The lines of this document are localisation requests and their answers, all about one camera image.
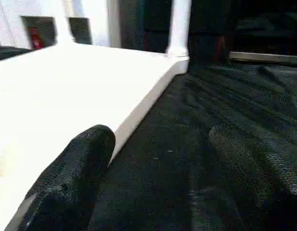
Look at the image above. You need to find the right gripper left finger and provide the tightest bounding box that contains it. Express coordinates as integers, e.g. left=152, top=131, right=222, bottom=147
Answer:
left=17, top=124, right=116, bottom=231

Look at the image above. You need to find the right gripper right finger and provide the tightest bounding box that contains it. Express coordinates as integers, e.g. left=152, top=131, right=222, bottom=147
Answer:
left=209, top=124, right=297, bottom=231

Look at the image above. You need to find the white plastic table top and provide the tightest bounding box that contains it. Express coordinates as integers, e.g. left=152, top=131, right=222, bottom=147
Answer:
left=0, top=42, right=190, bottom=231

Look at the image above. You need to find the white plastic table leg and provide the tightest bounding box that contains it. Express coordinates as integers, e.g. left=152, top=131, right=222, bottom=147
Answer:
left=165, top=0, right=191, bottom=58
left=53, top=0, right=77, bottom=47

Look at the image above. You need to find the black plastic mat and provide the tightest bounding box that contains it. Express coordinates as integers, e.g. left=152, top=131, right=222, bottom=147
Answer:
left=0, top=45, right=297, bottom=231

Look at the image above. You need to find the long dark metal rod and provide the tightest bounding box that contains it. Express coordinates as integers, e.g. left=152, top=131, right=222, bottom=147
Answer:
left=229, top=51, right=297, bottom=64

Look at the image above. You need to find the red bottle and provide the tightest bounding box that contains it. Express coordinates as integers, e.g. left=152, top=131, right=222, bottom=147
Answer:
left=28, top=26, right=43, bottom=50

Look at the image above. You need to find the white cabinet with glass doors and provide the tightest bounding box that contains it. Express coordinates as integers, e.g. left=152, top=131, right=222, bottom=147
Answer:
left=0, top=0, right=122, bottom=49

